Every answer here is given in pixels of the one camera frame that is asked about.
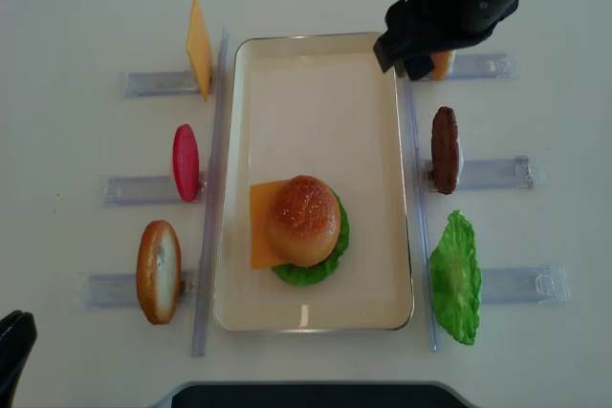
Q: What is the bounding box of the upright red tomato slice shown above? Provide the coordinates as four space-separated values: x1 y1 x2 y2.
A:
172 124 200 203

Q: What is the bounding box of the long clear right rail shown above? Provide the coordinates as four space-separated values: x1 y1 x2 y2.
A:
404 77 439 353

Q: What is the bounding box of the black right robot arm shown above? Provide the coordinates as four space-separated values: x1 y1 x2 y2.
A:
373 0 519 81

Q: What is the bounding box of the clear bun holder rail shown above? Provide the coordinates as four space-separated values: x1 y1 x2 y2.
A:
80 270 197 309
445 53 517 80

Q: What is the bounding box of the upright bun slice left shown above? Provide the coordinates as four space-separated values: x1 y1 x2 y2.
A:
136 220 182 325

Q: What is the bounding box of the clear patty holder rail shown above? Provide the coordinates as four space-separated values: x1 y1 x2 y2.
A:
416 154 547 191

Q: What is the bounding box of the upright spare bun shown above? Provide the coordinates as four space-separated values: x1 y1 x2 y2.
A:
429 51 455 81

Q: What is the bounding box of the sesame top bun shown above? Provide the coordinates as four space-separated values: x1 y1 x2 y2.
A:
266 175 341 268

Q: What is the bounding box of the clear right bun holder rail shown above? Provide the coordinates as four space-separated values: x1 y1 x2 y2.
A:
445 53 517 80

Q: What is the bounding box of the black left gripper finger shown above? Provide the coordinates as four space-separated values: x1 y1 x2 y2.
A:
0 311 37 407

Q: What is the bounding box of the clear lettuce holder rail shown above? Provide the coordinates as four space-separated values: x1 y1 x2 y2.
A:
481 264 570 305

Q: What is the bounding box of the clear tomato holder rail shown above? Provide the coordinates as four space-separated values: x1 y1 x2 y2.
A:
98 176 184 207

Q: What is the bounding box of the cheese slice on burger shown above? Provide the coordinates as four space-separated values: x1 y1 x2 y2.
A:
250 180 287 269

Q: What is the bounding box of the cream rectangular serving tray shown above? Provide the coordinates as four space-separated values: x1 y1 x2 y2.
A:
214 32 414 332

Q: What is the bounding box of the lettuce leaf in burger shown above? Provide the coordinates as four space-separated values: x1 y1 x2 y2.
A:
271 191 350 287

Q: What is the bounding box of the upright cheese slice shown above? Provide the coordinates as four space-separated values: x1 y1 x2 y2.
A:
186 0 213 101

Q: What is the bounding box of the upright brown meat patty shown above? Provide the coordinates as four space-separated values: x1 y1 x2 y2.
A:
431 106 460 195

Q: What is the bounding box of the upright green lettuce leaf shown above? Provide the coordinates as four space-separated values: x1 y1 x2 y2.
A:
429 210 483 346

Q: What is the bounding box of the clear cheese holder rail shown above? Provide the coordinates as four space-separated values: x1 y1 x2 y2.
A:
123 71 201 98

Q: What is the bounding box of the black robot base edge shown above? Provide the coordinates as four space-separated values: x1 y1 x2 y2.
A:
171 383 469 408

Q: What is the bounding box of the clear left bun holder rail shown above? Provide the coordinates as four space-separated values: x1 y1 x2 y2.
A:
80 270 197 309

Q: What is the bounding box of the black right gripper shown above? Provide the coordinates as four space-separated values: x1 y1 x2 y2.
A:
372 0 484 82

